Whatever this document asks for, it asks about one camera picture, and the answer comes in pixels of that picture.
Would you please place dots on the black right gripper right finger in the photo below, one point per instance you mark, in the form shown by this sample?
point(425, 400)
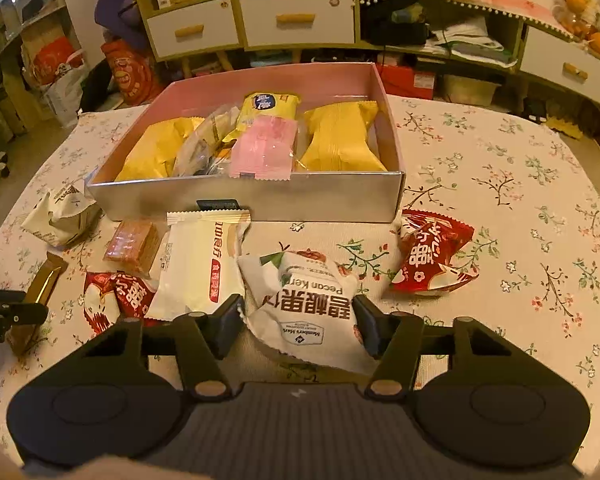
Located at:
point(394, 341)

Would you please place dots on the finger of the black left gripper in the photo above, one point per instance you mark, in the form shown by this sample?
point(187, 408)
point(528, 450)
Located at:
point(14, 311)

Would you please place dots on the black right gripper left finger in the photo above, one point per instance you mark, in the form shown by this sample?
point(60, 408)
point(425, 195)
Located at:
point(201, 341)

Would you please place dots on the gold foil snack bar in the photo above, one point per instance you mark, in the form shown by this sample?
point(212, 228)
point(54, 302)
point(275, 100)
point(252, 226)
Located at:
point(20, 337)

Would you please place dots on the white long snack packet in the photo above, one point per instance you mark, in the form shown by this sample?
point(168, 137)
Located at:
point(200, 268)

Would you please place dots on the white pecan kernel bag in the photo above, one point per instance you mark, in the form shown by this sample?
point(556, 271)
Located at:
point(303, 309)

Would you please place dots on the red and white candy bag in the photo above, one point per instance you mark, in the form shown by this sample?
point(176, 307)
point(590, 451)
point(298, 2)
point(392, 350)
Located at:
point(108, 296)

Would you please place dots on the white brown triangular snack pack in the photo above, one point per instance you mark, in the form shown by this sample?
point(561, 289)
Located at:
point(62, 216)

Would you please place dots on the brown wafer snack packet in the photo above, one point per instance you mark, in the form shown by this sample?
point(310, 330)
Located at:
point(134, 246)

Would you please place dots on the clear transparent snack packet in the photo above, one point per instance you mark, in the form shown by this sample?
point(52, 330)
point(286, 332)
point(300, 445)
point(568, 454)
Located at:
point(195, 154)

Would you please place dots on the large yellow snack pack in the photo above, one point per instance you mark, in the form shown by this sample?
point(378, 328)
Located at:
point(153, 157)

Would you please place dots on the pink snack packet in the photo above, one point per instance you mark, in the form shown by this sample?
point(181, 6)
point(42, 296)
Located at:
point(265, 151)

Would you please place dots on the yellow chips bag blue logo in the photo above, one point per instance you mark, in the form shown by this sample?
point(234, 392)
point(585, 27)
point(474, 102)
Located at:
point(257, 104)

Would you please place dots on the floral tablecloth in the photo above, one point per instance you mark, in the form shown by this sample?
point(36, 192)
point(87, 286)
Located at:
point(536, 245)

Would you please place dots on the pink and silver cardboard box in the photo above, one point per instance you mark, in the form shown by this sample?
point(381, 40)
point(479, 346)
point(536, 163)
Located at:
point(309, 142)

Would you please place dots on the orange red gift bag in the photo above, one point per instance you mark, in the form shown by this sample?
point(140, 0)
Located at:
point(135, 72)

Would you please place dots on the wooden cabinet with white drawers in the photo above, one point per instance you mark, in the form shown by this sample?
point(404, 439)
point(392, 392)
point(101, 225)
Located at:
point(508, 36)

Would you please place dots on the oranges on fruit stand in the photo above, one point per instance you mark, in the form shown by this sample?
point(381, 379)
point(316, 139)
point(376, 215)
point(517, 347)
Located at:
point(581, 18)

